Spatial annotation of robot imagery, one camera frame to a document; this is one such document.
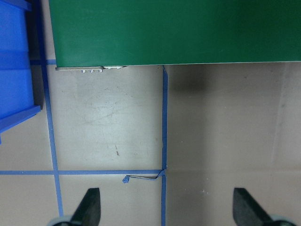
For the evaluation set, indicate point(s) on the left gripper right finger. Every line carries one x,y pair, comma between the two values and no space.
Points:
246,211

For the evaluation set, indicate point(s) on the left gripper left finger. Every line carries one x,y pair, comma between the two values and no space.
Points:
88,211

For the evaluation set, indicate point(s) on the blue source bin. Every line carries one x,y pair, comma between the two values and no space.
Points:
16,93

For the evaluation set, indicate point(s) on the green conveyor belt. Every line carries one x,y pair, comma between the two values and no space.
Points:
90,33

